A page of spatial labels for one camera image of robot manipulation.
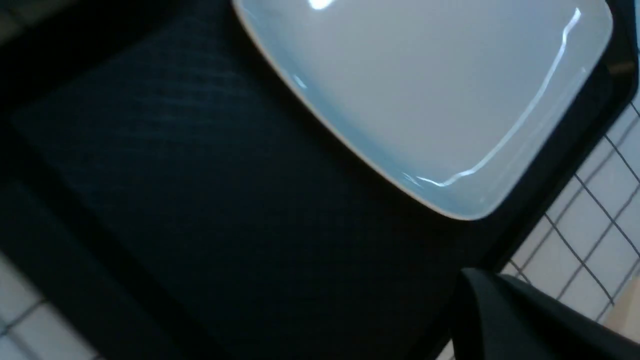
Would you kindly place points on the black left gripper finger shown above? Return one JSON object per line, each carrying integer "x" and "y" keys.
{"x": 499, "y": 317}

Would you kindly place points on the black serving tray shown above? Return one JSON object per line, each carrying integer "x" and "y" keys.
{"x": 174, "y": 201}

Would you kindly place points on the large white rice plate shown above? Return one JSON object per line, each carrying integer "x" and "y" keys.
{"x": 449, "y": 100}

